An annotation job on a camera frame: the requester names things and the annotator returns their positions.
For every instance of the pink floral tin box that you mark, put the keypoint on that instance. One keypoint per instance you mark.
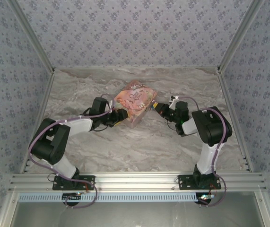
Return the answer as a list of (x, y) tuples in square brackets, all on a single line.
[(134, 99)]

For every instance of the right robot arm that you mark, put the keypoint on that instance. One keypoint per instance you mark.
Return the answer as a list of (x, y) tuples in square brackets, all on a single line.
[(210, 123)]

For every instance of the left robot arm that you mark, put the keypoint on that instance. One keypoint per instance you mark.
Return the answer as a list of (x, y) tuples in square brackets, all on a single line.
[(49, 142)]

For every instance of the small black electronics board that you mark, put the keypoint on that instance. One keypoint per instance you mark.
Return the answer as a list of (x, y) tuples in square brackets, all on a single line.
[(71, 198), (204, 198)]

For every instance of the grey metal shelf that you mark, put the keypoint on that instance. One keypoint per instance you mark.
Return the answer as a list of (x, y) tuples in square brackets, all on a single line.
[(134, 215)]

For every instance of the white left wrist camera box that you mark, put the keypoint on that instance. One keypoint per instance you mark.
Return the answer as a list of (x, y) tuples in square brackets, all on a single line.
[(111, 105)]

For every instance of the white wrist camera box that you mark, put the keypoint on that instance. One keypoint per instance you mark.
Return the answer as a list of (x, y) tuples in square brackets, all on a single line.
[(111, 105), (173, 101)]

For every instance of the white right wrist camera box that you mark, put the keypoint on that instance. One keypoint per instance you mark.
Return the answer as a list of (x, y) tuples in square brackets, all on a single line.
[(173, 101)]

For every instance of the long aluminium mounting rail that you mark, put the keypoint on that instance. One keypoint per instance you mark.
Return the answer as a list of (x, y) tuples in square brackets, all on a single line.
[(134, 180)]

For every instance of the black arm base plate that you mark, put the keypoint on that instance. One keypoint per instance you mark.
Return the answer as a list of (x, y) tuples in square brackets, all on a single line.
[(184, 183), (87, 182)]

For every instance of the aluminium frame post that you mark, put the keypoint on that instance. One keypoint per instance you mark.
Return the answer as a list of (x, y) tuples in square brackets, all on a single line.
[(33, 37), (240, 35)]

